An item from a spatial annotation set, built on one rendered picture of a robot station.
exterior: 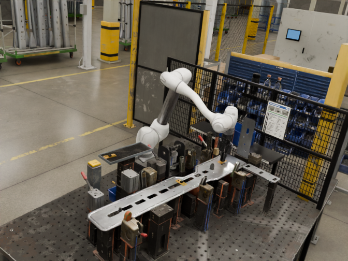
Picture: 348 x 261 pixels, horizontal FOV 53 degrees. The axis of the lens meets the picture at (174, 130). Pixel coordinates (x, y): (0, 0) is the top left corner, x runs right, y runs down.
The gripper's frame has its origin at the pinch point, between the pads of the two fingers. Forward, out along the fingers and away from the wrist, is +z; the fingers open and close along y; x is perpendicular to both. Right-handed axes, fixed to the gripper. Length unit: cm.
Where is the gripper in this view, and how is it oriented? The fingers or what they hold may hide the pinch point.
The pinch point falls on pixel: (222, 156)
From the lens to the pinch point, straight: 273.9
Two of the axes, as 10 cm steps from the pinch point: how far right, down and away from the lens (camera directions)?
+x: 7.0, -2.1, 6.8
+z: -1.1, 9.1, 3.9
